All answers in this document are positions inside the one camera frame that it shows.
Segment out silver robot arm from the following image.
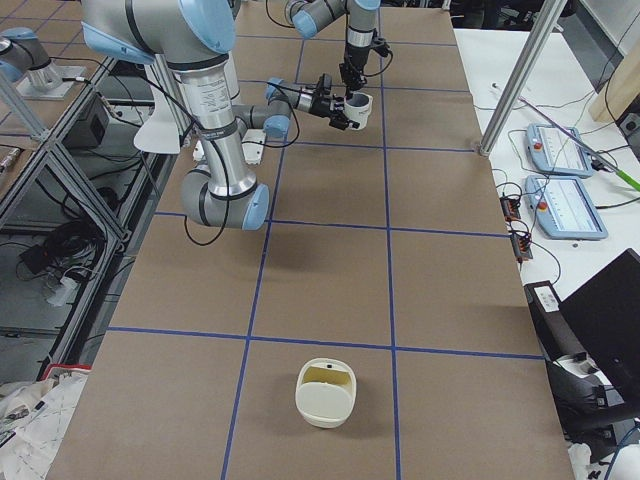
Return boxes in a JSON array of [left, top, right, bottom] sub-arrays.
[[284, 0, 393, 99], [81, 1, 380, 230]]

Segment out white crumpled cloth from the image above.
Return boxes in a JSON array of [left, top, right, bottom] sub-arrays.
[[1, 365, 91, 479]]

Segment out aluminium frame post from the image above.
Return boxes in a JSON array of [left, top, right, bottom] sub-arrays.
[[478, 0, 566, 157]]

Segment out upper teach pendant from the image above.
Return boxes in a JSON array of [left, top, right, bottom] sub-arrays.
[[525, 123, 594, 178]]

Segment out orange terminal block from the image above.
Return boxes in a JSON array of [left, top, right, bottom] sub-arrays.
[[510, 230, 533, 264], [499, 196, 521, 222]]

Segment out orange terminal block lower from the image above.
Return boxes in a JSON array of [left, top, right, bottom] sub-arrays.
[[510, 230, 533, 264]]

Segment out teach pendant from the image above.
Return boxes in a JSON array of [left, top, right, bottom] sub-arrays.
[[525, 123, 594, 178], [524, 175, 608, 240]]

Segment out white cup with handle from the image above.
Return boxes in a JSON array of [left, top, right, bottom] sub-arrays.
[[344, 92, 373, 130]]

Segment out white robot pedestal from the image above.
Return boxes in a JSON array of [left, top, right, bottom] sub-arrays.
[[134, 55, 266, 165]]

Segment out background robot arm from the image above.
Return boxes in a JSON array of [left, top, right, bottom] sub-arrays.
[[1, 27, 86, 100]]

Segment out orange terminal block upper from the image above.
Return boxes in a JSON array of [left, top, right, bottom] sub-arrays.
[[499, 196, 521, 222]]

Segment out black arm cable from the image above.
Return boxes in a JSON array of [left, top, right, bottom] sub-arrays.
[[264, 0, 393, 79], [144, 79, 321, 246]]

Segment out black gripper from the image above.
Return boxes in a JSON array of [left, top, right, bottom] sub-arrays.
[[339, 44, 390, 98], [308, 73, 361, 130]]

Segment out black laptop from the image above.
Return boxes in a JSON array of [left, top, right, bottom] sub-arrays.
[[560, 248, 639, 400]]

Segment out cream plastic basket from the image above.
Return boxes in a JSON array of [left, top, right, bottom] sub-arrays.
[[295, 358, 357, 429]]

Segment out lower teach pendant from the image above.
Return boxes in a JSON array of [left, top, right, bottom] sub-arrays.
[[524, 175, 608, 240]]

